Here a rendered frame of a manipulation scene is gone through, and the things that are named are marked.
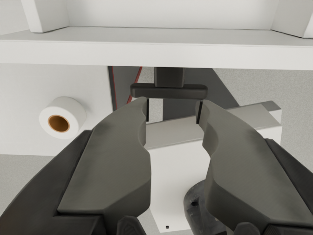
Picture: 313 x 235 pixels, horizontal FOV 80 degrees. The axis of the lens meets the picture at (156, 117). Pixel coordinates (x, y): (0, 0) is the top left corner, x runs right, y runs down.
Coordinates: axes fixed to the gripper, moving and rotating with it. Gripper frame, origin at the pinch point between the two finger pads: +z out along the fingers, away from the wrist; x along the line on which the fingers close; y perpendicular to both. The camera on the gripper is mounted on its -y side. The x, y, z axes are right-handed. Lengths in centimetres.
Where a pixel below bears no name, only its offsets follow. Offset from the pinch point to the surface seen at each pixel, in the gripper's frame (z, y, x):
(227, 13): 12.9, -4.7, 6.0
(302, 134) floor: 97, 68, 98
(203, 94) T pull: 5.3, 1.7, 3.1
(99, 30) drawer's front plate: 10.0, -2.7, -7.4
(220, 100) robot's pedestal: 35.6, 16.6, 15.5
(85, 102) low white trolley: 20.5, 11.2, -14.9
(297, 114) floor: 97, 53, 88
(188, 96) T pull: 5.3, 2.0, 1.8
